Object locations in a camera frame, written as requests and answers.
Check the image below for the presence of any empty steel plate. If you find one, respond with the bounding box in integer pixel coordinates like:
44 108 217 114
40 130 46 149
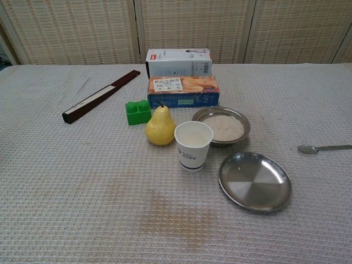
218 151 293 212

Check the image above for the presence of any woven folding screen panel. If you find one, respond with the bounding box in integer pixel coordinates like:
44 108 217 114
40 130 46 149
244 0 352 64
0 0 140 65
137 0 255 64

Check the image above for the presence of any metal spoon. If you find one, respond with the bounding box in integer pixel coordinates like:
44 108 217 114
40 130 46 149
297 144 352 155

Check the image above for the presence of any white paper cup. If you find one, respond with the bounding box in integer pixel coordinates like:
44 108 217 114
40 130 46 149
174 121 214 173

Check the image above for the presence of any orange blue biscuit box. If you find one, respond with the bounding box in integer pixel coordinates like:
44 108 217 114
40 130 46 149
147 75 220 108

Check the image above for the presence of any steel bowl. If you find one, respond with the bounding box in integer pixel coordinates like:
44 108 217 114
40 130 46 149
191 106 251 146

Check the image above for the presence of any green toy building block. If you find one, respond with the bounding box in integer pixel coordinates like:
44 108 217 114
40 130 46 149
125 99 152 127

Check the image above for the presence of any dark red folded fan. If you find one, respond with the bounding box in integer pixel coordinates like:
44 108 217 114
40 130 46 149
62 69 141 124

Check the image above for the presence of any yellow pear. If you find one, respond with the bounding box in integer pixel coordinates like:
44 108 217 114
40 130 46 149
145 101 177 146

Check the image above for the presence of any white carton box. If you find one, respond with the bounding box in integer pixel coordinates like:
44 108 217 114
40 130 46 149
145 48 214 78

